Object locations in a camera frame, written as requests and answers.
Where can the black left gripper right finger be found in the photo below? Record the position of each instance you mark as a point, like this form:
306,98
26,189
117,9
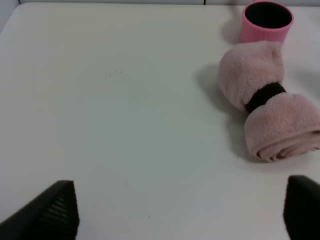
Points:
302,208

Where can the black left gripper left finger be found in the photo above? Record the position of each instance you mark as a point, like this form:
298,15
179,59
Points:
53,215

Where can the rolled pink towel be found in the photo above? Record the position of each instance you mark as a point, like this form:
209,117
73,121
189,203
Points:
288,125

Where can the black hair band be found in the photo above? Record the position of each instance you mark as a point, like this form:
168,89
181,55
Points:
263,95

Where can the pink scoop cup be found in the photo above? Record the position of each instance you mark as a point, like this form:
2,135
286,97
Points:
265,21

